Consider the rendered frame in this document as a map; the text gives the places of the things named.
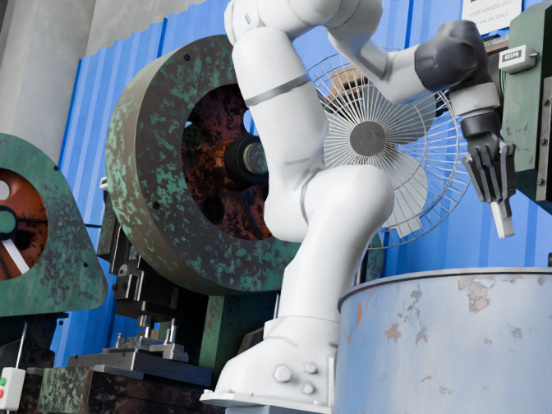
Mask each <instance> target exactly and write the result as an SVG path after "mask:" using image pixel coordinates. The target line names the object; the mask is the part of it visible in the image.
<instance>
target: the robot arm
mask: <svg viewBox="0 0 552 414"><path fill-rule="evenodd" d="M383 12H384V7H383V1H382V0H232V1H231V2H230V3H229V4H228V6H227V9H226V11H225V12H224V22H225V29H226V31H227V34H228V38H229V40H230V42H231V44H232V45H233V46H234V49H233V52H232V59H233V63H234V67H235V70H236V74H237V80H238V84H239V87H240V89H241V93H242V96H243V98H244V100H245V103H246V106H247V107H248V108H249V109H250V111H251V115H252V117H253V119H254V122H255V126H256V128H257V131H258V133H259V135H260V139H261V142H262V144H263V146H264V151H265V156H266V160H267V164H268V169H269V195H268V197H267V200H266V201H265V207H264V220H265V223H266V225H267V227H268V228H269V230H270V231H271V232H272V234H273V235H274V237H276V238H278V239H279V240H282V241H287V242H298V243H302V244H301V247H300V249H299V251H298V252H297V255H296V257H295V259H294V260H293V261H292V262H291V263H290V264H289V265H288V266H287V268H286V269H285V272H284V276H283V287H282V292H281V298H280V303H279V309H278V318H277V319H274V320H270V321H268V322H265V326H264V341H263V342H261V343H259V344H257V345H255V346H254V347H252V348H250V349H248V350H247V351H245V352H243V353H242V354H240V355H238V356H236V357H234V358H233V359H232V360H230V361H228V362H227V364H226V366H225V367H224V368H223V370H222V372H221V375H220V377H219V380H218V384H217V387H216V389H215V391H214V392H213V391H210V390H205V394H202V395H201V397H200V401H201V402H203V403H208V404H212V405H217V406H221V407H230V408H231V407H251V406H261V405H274V406H280V407H288V408H293V409H298V410H303V411H308V412H317V413H322V414H333V409H334V389H335V378H336V367H337V356H338V336H339V325H340V314H339V312H338V299H339V298H340V297H341V295H342V294H343V293H345V291H347V290H348V289H350V288H353V287H354V284H355V278H356V275H357V271H358V269H359V267H360V265H361V262H362V260H363V258H364V255H365V253H366V250H367V248H368V246H369V244H370V241H371V240H372V238H373V237H374V235H375V234H376V233H377V232H378V230H379V229H380V227H381V226H382V225H383V224H384V223H385V222H386V220H387V219H388V218H389V217H390V215H391V214H392V212H393V207H394V196H395V194H394V190H393V186H392V183H391V181H390V180H389V178H388V177H387V175H386V174H385V173H384V171H383V170H381V169H379V168H377V167H375V166H373V165H341V166H338V167H335V168H331V169H327V168H326V166H325V164H324V140H325V138H326V136H327V135H328V133H329V120H328V118H327V116H326V114H325V112H324V109H323V106H322V104H321V102H320V99H319V97H318V94H317V93H316V90H315V87H314V85H313V83H312V81H311V78H310V76H309V74H308V72H307V70H306V67H305V65H304V63H303V61H302V60H301V58H300V56H299V54H298V53H297V51H296V49H295V48H294V47H293V45H292V42H293V41H294V40H295V39H297V38H300V37H301V36H303V35H304V34H306V33H307V32H309V31H311V30H313V29H314V28H315V27H317V26H323V27H324V28H325V29H326V30H327V31H328V33H329V41H330V43H331V44H332V46H333V47H334V48H335V49H336V50H337V51H339V52H340V53H341V54H342V55H343V56H344V57H345V58H346V59H347V60H348V61H349V62H350V63H351V64H352V65H353V66H354V67H356V68H357V69H358V70H359V71H360V72H361V73H362V74H363V75H365V76H366V77H367V78H368V79H369V80H370V81H371V82H373V84H374V85H375V86H376V87H377V89H378V90H379V91H380V92H381V93H382V95H383V96H384V97H385V98H386V99H387V100H389V101H390V102H391V103H393V104H405V105H407V104H409V103H411V102H413V101H415V100H417V99H420V98H422V97H425V96H427V95H429V94H433V93H434V92H437V91H441V90H446V89H448V94H449V97H450V100H451V104H452V108H453V115H454V116H455V117H462V120H461V122H460V127H461V130H462V137H463V138H464V139H466V140H467V151H468V152H467V154H466V155H465V157H461V158H460V162H461V163H462V165H463V166H464V167H465V168H466V170H467V173H468V175H469V177H470V179H471V182H472V185H473V186H474V188H475V191H476V193H477V195H478V198H479V200H480V202H486V203H488V204H489V205H490V210H491V213H492V218H493V220H495V222H496V227H497V230H498V234H499V238H505V237H511V236H513V235H515V232H514V229H513V223H512V219H511V217H512V211H511V207H510V203H509V199H510V197H511V196H513V195H515V194H516V180H515V166H514V154H515V150H516V145H515V144H509V143H507V142H505V141H504V138H503V137H502V136H501V134H500V131H501V130H502V126H501V122H500V119H499V114H498V113H497V112H495V110H494V108H497V107H498V106H499V105H500V103H499V97H498V93H497V89H496V86H495V83H494V82H493V80H492V78H491V76H490V73H489V59H488V56H487V53H486V50H485V45H484V42H483V39H482V38H481V34H480V32H479V30H478V29H477V26H476V23H475V22H473V21H469V20H466V19H464V20H454V21H448V22H445V23H443V24H441V25H440V26H439V27H438V29H437V33H436V34H435V36H434V37H433V38H431V39H429V40H427V41H425V42H424V43H422V44H418V45H416V46H413V47H410V48H407V49H404V50H402V51H400V52H389V53H387V52H386V51H385V50H383V49H382V48H381V47H380V46H379V45H378V44H377V43H376V42H375V41H374V40H373V39H371V37H372V36H373V35H374V34H375V32H376V31H377V29H378V27H379V24H380V20H381V17H382V15H383ZM494 161H496V162H494ZM485 163H486V164H485Z"/></svg>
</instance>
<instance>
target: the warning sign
mask: <svg viewBox="0 0 552 414"><path fill-rule="evenodd" d="M521 9H522V0H463V9H462V20H464V19H466V20H469V21H473V22H475V23H476V26H477V29H478V30H479V32H480V34H481V35H483V34H486V33H490V32H491V31H494V30H499V29H502V28H504V27H507V26H510V21H511V20H512V19H514V18H515V17H516V16H518V15H519V14H520V13H521Z"/></svg>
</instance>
